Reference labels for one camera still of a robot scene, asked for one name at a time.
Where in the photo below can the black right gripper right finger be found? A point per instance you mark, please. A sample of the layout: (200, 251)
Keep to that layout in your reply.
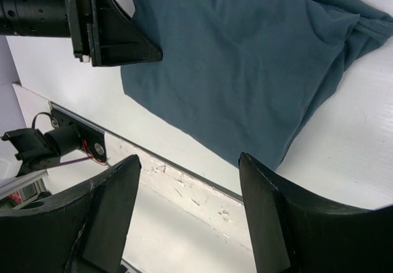
(295, 230)

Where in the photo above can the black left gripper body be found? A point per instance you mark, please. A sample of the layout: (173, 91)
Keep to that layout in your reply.
(52, 18)

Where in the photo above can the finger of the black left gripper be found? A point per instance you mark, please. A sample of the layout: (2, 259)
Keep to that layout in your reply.
(116, 40)

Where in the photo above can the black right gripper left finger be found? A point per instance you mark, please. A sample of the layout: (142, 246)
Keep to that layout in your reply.
(81, 229)

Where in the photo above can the teal blue t shirt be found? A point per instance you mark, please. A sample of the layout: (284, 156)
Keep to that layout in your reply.
(247, 75)

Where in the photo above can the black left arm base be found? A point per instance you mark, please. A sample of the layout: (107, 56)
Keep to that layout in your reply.
(71, 132)

